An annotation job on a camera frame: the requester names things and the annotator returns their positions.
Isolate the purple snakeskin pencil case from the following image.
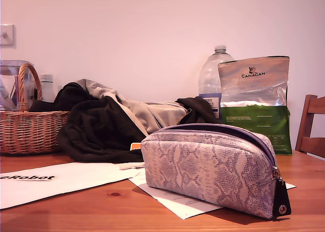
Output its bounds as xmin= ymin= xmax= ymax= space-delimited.
xmin=140 ymin=123 xmax=293 ymax=219

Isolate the large clear water bottle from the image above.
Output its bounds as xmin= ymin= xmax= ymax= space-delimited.
xmin=198 ymin=45 xmax=236 ymax=120

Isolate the dark brown grey-lined jacket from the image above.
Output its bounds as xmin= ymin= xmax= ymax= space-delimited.
xmin=28 ymin=78 xmax=224 ymax=171

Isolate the white printed letter sheet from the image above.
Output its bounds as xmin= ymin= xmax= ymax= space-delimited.
xmin=128 ymin=175 xmax=297 ymax=220

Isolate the silver green Canagan bag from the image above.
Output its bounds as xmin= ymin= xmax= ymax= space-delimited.
xmin=217 ymin=55 xmax=293 ymax=156

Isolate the white bottle grey cap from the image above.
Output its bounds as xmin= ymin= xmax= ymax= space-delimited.
xmin=39 ymin=74 xmax=55 ymax=103

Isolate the white LeRobot printed sheet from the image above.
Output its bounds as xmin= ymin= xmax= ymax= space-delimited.
xmin=0 ymin=161 xmax=143 ymax=210

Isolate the woven wicker basket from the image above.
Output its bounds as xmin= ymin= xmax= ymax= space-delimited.
xmin=0 ymin=62 xmax=71 ymax=155

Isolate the brown wooden chair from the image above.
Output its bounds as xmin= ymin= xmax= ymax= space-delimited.
xmin=294 ymin=94 xmax=325 ymax=161

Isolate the clear glass jug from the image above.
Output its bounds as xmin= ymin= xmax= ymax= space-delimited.
xmin=0 ymin=59 xmax=35 ymax=111

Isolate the white wall switch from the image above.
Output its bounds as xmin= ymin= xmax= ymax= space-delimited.
xmin=0 ymin=23 xmax=16 ymax=49

